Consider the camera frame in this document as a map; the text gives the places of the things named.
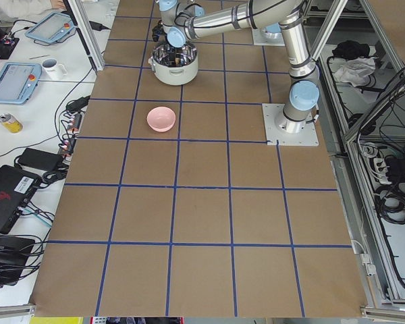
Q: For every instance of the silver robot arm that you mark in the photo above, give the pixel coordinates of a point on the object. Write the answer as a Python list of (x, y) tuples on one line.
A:
[(182, 24)]

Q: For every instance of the white mug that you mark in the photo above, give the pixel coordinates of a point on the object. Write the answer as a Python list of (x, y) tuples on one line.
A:
[(55, 70)]

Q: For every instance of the aluminium frame post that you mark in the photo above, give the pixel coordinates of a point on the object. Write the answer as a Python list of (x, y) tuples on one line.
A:
[(80, 20)]

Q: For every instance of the white power strip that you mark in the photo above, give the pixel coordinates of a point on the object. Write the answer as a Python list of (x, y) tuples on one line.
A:
[(381, 170)]

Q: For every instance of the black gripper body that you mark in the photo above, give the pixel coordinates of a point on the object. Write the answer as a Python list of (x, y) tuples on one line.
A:
[(173, 56)]

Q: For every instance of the white crumpled cloth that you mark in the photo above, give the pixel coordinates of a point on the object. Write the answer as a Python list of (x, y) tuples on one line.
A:
[(357, 72)]

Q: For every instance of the far blue teach pendant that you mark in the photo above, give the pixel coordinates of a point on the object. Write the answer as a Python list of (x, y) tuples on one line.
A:
[(54, 28)]

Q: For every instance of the near blue teach pendant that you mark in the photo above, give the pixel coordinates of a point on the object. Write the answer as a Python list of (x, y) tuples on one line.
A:
[(18, 81)]

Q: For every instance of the black device lower left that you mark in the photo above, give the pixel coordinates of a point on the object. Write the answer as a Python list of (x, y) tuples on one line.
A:
[(14, 253)]

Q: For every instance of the pink bowl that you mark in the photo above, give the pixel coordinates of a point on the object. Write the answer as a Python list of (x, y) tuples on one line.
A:
[(161, 119)]

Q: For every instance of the black cloth pile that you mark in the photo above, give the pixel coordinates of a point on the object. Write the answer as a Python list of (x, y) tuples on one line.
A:
[(351, 49)]

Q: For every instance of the blue teach pendant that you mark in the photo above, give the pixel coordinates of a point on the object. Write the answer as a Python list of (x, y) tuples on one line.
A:
[(18, 81), (54, 28)]

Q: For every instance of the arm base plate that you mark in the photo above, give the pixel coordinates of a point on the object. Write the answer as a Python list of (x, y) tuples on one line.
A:
[(268, 36), (281, 131)]

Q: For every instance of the yellow drink can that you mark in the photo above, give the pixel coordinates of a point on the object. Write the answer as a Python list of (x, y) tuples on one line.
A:
[(9, 122)]

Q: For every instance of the pale green steel pot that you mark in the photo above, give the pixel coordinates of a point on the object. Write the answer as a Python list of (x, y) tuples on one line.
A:
[(174, 74)]

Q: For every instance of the black power brick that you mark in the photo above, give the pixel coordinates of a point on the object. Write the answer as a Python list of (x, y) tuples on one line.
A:
[(40, 160)]

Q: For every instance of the black red computer box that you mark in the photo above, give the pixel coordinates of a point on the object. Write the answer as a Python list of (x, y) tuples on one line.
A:
[(17, 187)]

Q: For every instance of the wrist black camera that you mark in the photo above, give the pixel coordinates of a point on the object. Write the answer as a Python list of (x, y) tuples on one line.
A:
[(157, 31)]

